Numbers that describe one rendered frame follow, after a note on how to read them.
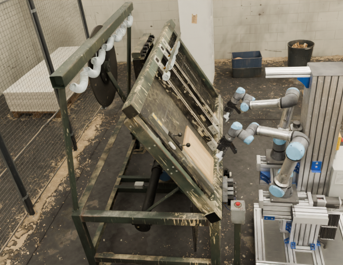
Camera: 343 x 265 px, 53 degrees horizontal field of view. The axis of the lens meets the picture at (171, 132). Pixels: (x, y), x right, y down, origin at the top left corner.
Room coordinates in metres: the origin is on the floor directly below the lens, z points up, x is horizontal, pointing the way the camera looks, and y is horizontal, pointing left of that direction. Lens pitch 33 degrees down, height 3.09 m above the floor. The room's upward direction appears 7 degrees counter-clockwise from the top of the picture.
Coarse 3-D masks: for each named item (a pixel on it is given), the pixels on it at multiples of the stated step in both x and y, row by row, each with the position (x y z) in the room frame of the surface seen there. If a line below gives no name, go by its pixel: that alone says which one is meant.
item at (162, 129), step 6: (150, 114) 2.43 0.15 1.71; (156, 120) 2.39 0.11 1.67; (156, 126) 2.39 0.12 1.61; (162, 126) 2.40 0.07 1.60; (162, 132) 2.38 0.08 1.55; (168, 138) 2.37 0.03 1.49; (174, 144) 2.37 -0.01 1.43; (180, 150) 2.36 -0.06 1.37; (180, 156) 2.36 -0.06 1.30; (186, 156) 2.36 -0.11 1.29; (192, 162) 2.36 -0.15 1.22; (192, 168) 2.34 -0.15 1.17; (198, 168) 2.37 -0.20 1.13; (198, 174) 2.33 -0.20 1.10; (204, 180) 2.32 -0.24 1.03; (210, 186) 2.32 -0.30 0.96; (210, 192) 2.31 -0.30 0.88
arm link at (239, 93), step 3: (240, 87) 2.86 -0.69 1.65; (237, 90) 2.83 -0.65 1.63; (240, 90) 2.81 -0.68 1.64; (243, 90) 2.81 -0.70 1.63; (237, 93) 2.82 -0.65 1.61; (240, 93) 2.80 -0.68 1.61; (243, 93) 2.80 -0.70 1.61; (234, 96) 2.83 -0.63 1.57; (237, 96) 2.81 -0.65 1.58; (240, 96) 2.80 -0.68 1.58; (243, 96) 2.79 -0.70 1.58; (237, 99) 2.81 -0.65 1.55
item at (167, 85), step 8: (160, 64) 3.06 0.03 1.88; (160, 72) 3.03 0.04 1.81; (160, 80) 3.03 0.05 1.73; (168, 80) 3.05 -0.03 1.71; (168, 88) 3.01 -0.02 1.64; (176, 96) 3.00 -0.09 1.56; (184, 104) 2.99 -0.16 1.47; (184, 112) 2.99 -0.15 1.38; (192, 112) 3.01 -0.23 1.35; (192, 120) 2.97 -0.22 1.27; (200, 128) 2.96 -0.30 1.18; (208, 136) 2.94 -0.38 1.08; (208, 144) 2.94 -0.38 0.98; (216, 144) 2.96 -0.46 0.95
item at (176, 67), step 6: (168, 48) 3.51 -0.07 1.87; (174, 66) 3.50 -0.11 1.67; (180, 72) 3.49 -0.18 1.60; (186, 78) 3.49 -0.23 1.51; (186, 84) 3.48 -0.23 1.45; (192, 84) 3.52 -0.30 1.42; (192, 90) 3.47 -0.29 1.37; (198, 96) 3.45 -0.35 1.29; (204, 102) 3.48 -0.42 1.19; (204, 108) 3.44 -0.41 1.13; (210, 114) 3.43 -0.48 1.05; (216, 120) 3.41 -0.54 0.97
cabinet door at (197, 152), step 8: (184, 136) 2.66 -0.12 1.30; (192, 136) 2.76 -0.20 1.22; (184, 144) 2.52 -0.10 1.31; (192, 144) 2.65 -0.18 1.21; (200, 144) 2.78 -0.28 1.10; (192, 152) 2.53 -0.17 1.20; (200, 152) 2.66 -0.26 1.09; (208, 152) 2.79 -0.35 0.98; (200, 160) 2.55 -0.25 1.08; (208, 160) 2.68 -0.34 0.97; (200, 168) 2.44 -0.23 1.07; (208, 168) 2.57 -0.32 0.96; (208, 176) 2.45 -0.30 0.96
